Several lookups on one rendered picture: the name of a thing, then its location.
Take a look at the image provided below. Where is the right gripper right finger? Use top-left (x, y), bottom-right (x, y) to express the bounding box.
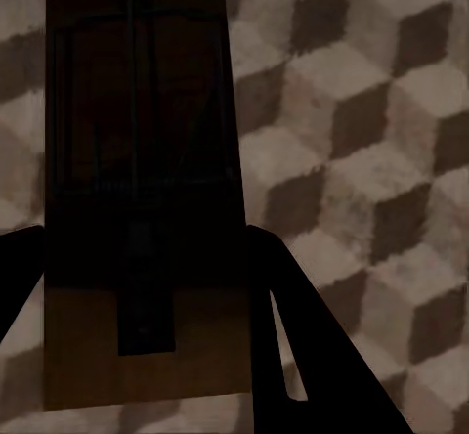
top-left (246, 225), bottom-right (414, 434)

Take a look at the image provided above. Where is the mousetrap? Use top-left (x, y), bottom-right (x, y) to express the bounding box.
top-left (43, 0), bottom-right (252, 411)

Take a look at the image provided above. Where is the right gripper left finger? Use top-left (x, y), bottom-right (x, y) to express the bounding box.
top-left (0, 225), bottom-right (45, 343)

